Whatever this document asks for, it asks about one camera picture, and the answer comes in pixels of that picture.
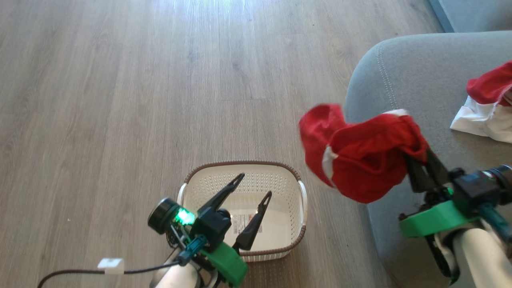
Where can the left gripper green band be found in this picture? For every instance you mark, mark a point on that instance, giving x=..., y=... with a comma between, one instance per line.
x=214, y=228

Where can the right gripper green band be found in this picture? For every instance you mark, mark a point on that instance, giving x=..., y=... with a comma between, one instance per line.
x=472, y=192

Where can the red and white garment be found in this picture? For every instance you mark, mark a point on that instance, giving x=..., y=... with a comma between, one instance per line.
x=488, y=86
x=368, y=160

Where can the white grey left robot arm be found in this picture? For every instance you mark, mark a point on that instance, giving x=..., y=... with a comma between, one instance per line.
x=176, y=278

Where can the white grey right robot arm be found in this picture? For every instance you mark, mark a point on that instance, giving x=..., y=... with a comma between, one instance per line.
x=480, y=260

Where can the cream perforated laundry basket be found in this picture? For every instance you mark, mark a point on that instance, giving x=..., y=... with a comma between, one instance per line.
x=280, y=216

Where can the white barcode sticker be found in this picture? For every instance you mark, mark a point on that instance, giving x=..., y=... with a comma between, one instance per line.
x=240, y=222

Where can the grey fabric sofa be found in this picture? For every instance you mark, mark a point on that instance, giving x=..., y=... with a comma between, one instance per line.
x=420, y=72

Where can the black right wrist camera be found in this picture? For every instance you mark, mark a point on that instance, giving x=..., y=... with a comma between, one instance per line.
x=502, y=176

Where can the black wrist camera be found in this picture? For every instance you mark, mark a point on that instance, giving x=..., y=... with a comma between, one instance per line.
x=502, y=176
x=162, y=216

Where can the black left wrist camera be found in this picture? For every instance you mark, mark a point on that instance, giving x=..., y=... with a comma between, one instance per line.
x=162, y=216

